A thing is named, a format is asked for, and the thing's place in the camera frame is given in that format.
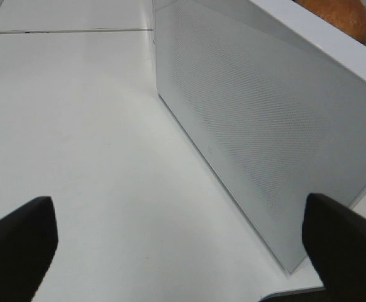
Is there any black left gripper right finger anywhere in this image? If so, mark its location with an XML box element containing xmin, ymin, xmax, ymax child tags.
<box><xmin>302</xmin><ymin>193</ymin><xmax>366</xmax><ymax>301</ymax></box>

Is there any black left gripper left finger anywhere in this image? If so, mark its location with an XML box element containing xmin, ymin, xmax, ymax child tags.
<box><xmin>0</xmin><ymin>196</ymin><xmax>58</xmax><ymax>301</ymax></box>

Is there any white microwave door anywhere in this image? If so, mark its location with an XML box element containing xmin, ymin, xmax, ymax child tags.
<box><xmin>153</xmin><ymin>1</ymin><xmax>366</xmax><ymax>272</ymax></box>

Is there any toy burger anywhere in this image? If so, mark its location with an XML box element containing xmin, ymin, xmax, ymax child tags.
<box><xmin>295</xmin><ymin>0</ymin><xmax>366</xmax><ymax>46</ymax></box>

